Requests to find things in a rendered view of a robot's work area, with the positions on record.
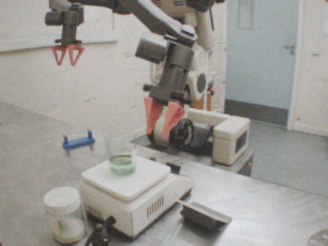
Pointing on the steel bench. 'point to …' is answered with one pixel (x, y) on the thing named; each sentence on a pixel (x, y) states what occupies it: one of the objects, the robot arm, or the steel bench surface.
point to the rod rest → (78, 140)
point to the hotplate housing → (170, 185)
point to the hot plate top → (127, 191)
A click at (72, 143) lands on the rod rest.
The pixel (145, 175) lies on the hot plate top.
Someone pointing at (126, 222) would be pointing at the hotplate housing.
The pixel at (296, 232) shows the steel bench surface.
